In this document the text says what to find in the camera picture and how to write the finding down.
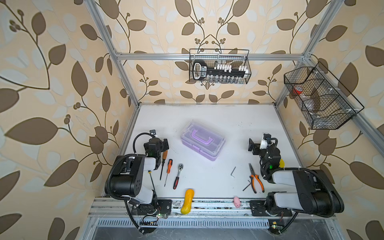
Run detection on red black ratchet wrench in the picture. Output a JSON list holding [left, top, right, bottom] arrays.
[[173, 164, 184, 190]]

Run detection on purple clear plastic tool box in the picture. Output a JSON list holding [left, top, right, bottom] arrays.
[[181, 121, 226, 162]]

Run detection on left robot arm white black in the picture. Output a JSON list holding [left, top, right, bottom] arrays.
[[105, 130, 172, 235]]

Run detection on yellow squash toy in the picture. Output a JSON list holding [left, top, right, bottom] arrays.
[[181, 189, 195, 215]]

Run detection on orange handle pliers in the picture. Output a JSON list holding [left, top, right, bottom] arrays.
[[249, 163, 265, 194]]

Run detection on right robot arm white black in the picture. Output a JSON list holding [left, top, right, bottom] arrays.
[[248, 134, 345, 235]]

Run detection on right black wire basket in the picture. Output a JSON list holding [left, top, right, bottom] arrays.
[[284, 62, 364, 130]]

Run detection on black socket set holder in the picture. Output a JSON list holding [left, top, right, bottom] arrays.
[[190, 60, 252, 84]]

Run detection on yellow lemon toy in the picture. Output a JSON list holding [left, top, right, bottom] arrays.
[[279, 159, 285, 168]]

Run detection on back black wire basket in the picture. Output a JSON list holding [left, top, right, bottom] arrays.
[[189, 48, 252, 85]]

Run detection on black wire basket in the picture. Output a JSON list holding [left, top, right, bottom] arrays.
[[284, 62, 364, 130], [189, 48, 252, 85]]

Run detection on orange handle screwdriver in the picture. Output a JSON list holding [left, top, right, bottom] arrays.
[[164, 159, 173, 187]]

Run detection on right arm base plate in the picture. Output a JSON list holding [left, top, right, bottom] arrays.
[[249, 200, 293, 218]]

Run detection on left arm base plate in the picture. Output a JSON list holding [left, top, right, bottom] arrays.
[[132, 199, 173, 218]]

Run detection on pink pig toy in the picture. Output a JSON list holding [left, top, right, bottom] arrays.
[[233, 197, 242, 208]]

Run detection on red capped clear bottle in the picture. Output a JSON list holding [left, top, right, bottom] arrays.
[[293, 86, 310, 101]]

